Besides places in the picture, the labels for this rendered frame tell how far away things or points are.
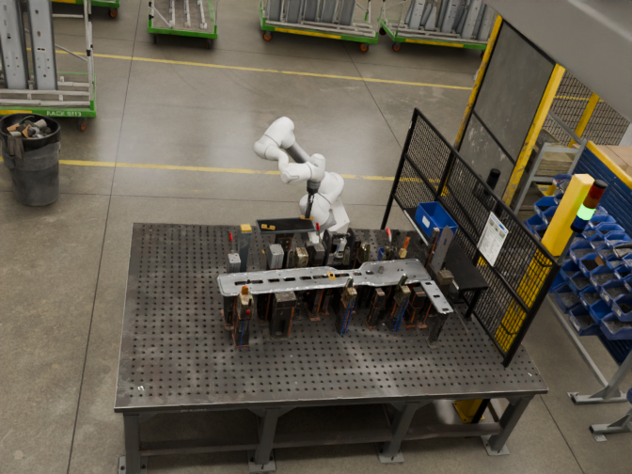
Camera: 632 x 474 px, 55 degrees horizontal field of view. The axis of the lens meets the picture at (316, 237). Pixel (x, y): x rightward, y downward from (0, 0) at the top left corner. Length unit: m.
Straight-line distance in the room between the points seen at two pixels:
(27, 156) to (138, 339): 2.44
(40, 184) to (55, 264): 0.85
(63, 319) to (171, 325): 1.28
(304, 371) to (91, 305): 1.98
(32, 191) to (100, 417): 2.40
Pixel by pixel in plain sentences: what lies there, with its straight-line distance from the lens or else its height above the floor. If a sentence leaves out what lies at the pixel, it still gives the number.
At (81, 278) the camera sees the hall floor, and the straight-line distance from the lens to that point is 5.17.
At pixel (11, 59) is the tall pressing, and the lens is 7.27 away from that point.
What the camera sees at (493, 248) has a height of 1.26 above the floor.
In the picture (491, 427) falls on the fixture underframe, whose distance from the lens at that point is 4.38.
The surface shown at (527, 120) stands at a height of 1.43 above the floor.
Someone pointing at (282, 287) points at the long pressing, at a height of 1.00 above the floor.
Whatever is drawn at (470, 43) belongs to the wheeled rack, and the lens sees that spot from 11.36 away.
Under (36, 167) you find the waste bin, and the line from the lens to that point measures 5.74.
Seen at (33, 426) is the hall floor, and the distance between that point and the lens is 4.29.
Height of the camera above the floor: 3.42
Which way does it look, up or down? 36 degrees down
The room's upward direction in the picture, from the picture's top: 12 degrees clockwise
